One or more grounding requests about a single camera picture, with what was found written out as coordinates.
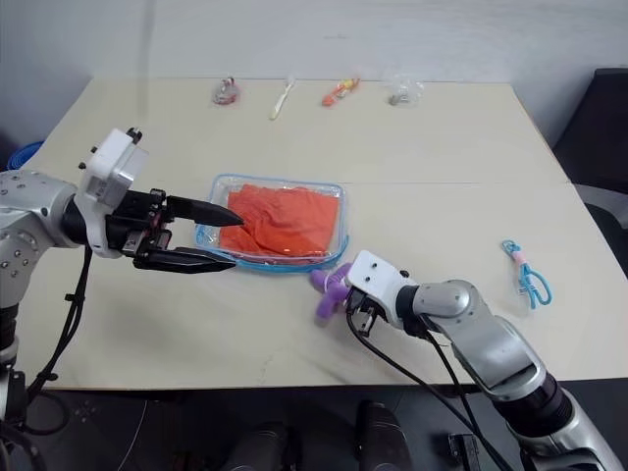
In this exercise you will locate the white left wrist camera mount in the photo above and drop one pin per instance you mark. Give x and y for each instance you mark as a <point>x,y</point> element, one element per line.
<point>113,162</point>

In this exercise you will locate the small bag with red item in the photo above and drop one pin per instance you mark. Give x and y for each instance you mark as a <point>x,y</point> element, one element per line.
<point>225,92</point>

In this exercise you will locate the orange packaged item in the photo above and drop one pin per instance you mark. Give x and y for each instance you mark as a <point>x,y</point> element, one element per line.
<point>336,93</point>

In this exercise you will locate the orange cloth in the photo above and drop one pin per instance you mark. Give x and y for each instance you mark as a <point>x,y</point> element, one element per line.
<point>279,221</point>

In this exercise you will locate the crumpled clear plastic bag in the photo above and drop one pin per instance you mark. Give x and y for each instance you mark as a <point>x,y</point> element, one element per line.
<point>403,90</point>

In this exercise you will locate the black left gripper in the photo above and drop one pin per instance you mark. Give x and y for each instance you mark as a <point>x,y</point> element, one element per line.
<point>135,211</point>

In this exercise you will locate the clear blue-trimmed plastic pouch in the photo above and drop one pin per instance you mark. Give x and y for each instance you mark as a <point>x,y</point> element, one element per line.
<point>275,260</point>

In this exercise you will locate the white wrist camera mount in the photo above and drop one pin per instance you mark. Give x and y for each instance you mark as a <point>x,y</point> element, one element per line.
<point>113,162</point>
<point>375,275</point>

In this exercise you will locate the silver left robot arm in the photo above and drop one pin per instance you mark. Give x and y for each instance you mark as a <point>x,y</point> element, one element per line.
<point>29,206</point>

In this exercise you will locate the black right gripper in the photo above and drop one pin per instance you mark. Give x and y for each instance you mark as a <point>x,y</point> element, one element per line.
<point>365,311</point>

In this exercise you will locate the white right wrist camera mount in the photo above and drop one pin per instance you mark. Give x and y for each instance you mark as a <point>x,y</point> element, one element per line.
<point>375,275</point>

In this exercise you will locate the purple rubbery toy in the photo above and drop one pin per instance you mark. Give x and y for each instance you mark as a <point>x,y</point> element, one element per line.
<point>329,294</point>

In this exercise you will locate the small black block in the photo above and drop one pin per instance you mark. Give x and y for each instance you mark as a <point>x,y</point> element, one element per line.
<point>462,454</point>

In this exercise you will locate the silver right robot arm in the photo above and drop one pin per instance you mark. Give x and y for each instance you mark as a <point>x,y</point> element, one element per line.
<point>495,338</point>

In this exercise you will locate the blue coiled object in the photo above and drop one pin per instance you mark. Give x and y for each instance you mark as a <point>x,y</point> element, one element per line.
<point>24,154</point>

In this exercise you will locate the white plastic toothbrush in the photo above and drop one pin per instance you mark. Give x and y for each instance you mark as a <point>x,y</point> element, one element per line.
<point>280,100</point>

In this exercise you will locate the black chair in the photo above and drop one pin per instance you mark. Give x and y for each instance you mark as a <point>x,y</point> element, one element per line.
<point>596,127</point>

